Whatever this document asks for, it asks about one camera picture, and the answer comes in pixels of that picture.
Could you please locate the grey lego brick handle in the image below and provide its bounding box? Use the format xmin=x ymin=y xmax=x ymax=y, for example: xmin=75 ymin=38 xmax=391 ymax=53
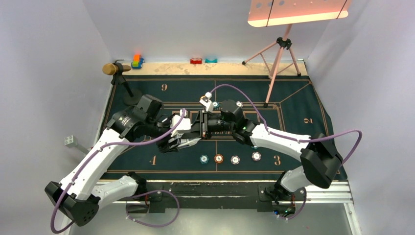
xmin=64 ymin=135 xmax=89 ymax=154

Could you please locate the dark green poker mat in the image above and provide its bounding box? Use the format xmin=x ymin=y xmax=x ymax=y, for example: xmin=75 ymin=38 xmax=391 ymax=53
xmin=102 ymin=75 xmax=333 ymax=181

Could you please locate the pink music stand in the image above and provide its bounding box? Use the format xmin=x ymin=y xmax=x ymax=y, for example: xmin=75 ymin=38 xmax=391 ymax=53
xmin=242 ymin=0 xmax=352 ymax=108

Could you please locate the orange chip stack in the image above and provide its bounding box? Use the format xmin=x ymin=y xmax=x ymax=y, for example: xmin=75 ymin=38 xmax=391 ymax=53
xmin=214 ymin=154 xmax=224 ymax=164

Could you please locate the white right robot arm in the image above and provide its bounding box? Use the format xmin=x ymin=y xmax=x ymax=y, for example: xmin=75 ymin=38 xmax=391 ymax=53
xmin=183 ymin=96 xmax=343 ymax=199

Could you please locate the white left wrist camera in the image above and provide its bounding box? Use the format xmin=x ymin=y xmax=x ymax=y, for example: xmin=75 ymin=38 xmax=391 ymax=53
xmin=170 ymin=110 xmax=191 ymax=138

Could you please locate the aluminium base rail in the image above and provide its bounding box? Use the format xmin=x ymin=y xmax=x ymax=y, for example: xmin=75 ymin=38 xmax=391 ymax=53
xmin=66 ymin=180 xmax=354 ymax=205

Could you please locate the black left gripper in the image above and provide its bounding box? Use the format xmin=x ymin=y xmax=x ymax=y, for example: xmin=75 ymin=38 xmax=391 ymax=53
xmin=144 ymin=113 xmax=181 ymax=152

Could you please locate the blue playing card deck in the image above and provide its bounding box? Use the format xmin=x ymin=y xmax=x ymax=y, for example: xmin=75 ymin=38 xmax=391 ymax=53
xmin=170 ymin=138 xmax=201 ymax=150

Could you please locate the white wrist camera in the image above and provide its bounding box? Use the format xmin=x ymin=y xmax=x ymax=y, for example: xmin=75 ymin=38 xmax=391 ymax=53
xmin=199 ymin=92 xmax=214 ymax=112
xmin=170 ymin=110 xmax=191 ymax=138

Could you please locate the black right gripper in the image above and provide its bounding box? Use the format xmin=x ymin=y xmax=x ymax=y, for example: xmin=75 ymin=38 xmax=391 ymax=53
xmin=183 ymin=110 xmax=234 ymax=141

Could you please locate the blue green chip stack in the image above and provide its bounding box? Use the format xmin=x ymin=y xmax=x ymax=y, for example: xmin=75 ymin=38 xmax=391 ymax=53
xmin=199 ymin=155 xmax=209 ymax=164

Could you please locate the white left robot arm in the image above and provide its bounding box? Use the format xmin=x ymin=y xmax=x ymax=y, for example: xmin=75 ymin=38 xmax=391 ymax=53
xmin=45 ymin=95 xmax=187 ymax=234

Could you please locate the brown white chip stack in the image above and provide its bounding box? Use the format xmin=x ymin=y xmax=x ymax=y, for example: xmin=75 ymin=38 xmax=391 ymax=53
xmin=231 ymin=155 xmax=240 ymax=165

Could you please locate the gold microphone on stand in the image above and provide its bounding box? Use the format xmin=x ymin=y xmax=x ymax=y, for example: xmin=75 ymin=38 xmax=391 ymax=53
xmin=102 ymin=60 xmax=142 ymax=106

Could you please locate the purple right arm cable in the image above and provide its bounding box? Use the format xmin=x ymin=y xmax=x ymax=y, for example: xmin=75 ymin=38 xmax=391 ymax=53
xmin=208 ymin=84 xmax=363 ymax=221

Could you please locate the teal toy block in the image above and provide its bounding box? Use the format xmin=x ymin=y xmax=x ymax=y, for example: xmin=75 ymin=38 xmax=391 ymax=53
xmin=205 ymin=58 xmax=218 ymax=63

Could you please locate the orange blue toy car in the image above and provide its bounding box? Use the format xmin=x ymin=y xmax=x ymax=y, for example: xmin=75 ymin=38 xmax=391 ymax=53
xmin=131 ymin=54 xmax=144 ymax=69

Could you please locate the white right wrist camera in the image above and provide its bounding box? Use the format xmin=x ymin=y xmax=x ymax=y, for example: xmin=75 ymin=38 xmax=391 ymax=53
xmin=199 ymin=92 xmax=214 ymax=112

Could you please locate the red toy block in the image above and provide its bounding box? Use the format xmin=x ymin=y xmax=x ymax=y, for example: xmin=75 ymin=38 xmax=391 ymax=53
xmin=189 ymin=58 xmax=203 ymax=64

